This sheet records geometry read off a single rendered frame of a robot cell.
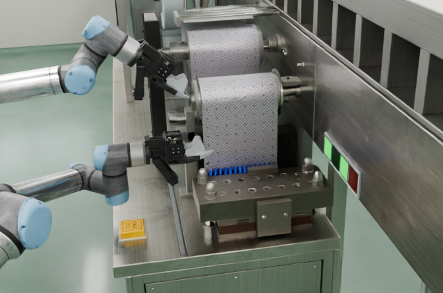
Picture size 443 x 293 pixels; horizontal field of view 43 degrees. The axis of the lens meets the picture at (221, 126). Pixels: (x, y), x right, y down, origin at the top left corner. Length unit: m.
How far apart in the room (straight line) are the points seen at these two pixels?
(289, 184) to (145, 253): 0.47
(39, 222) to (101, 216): 2.15
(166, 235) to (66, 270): 1.52
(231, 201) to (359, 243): 1.75
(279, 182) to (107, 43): 0.65
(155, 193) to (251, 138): 0.40
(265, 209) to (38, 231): 0.62
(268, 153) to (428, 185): 0.79
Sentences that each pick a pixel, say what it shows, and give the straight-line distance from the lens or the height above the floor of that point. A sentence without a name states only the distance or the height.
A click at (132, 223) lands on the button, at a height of 0.92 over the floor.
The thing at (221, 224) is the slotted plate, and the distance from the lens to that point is 1.68.
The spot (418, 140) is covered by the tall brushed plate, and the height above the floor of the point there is 1.41.
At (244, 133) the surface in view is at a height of 1.15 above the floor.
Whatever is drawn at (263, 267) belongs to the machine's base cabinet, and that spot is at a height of 0.83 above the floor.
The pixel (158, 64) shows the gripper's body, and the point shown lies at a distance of 1.66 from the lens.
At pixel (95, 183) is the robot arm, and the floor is 1.02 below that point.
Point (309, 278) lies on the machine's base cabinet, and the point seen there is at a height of 0.77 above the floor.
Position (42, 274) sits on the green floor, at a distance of 3.21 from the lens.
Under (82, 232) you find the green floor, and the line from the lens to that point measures 3.48.
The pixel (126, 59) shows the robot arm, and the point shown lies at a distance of 1.66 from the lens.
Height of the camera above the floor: 1.87
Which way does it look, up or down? 23 degrees down
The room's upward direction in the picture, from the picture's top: 2 degrees counter-clockwise
